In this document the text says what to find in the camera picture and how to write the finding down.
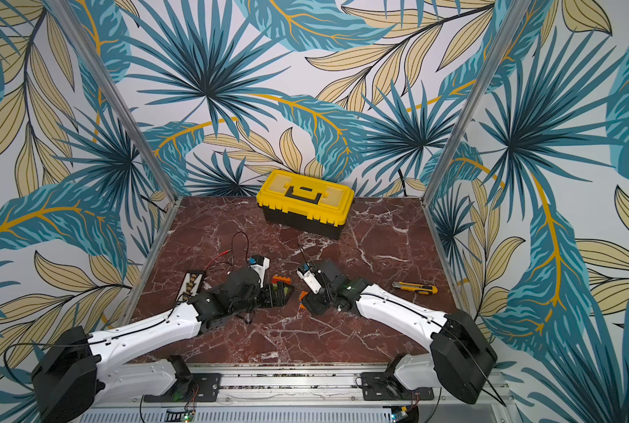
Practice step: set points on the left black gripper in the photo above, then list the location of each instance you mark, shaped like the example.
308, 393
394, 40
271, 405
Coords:
281, 300

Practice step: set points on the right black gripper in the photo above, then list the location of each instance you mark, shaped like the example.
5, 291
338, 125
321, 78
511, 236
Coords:
314, 300

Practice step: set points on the orange 2x4 brick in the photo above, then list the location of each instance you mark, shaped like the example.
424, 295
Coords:
278, 279
303, 294

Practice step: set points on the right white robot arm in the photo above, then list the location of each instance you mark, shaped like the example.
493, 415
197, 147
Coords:
458, 357

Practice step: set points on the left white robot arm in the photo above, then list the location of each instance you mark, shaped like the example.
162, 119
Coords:
81, 370

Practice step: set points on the yellow utility knife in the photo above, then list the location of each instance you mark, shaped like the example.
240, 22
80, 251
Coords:
422, 289

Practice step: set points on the yellow black toolbox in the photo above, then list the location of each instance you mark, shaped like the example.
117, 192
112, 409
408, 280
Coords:
305, 203

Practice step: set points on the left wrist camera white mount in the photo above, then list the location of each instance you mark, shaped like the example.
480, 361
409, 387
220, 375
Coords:
260, 265

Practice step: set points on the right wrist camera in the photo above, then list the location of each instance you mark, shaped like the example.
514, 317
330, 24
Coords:
305, 272

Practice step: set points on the aluminium front rail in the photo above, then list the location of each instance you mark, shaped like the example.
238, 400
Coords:
307, 393

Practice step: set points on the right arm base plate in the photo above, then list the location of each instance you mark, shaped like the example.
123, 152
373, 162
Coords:
377, 386

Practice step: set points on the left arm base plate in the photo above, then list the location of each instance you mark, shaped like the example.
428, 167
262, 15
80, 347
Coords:
196, 388

